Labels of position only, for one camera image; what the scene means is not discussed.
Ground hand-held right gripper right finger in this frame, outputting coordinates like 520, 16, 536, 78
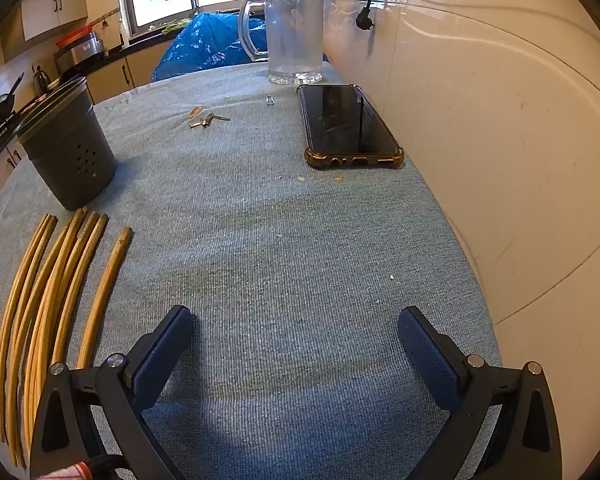
397, 306, 563, 480

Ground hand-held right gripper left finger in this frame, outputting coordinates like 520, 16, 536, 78
30, 304, 193, 480

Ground grey perforated utensil holder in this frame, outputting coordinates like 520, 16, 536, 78
12, 76, 118, 212

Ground blue-grey tablecloth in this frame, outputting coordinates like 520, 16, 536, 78
0, 57, 503, 480

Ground small metal keys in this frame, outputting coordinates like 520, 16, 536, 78
189, 112, 231, 130

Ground black smartphone in amber case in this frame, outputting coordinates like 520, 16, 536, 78
296, 83, 406, 171

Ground beige kitchen base cabinets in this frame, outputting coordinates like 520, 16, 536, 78
0, 35, 173, 201

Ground black kitchen countertop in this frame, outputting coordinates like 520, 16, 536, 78
0, 35, 173, 166

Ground rice cooker with orange lid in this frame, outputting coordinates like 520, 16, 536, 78
54, 30, 107, 75

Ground green vegetables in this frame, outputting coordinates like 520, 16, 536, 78
161, 18, 193, 36

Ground clear glass mug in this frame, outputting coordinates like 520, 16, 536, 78
237, 0, 326, 86

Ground white wall cabinet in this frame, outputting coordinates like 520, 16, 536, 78
20, 0, 89, 42

